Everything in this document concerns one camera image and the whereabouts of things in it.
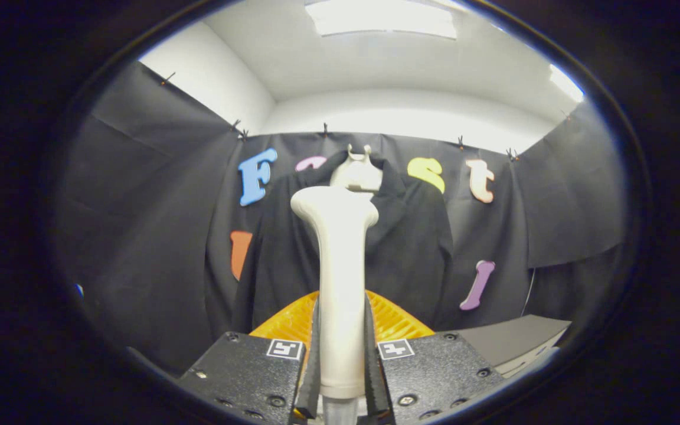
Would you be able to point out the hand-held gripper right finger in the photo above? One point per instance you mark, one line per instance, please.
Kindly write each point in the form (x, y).
(375, 383)

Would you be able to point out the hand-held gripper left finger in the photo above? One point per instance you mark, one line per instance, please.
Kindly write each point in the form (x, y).
(311, 383)

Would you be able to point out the white garment steamer head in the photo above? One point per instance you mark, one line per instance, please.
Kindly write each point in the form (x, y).
(340, 283)

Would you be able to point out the black suit jacket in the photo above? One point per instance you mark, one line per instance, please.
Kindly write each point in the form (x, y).
(411, 248)

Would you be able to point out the grey cabinet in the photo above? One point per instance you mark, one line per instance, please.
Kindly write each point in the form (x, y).
(511, 339)

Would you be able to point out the white plastic hanger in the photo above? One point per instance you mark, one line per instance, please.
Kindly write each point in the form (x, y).
(356, 174)

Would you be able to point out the black backdrop cloth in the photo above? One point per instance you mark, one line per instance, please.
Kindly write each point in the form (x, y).
(151, 206)

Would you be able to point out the small ceiling light panel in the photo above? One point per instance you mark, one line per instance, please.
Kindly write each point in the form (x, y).
(565, 82)

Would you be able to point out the long ceiling light panel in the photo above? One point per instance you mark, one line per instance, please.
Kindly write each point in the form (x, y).
(381, 18)

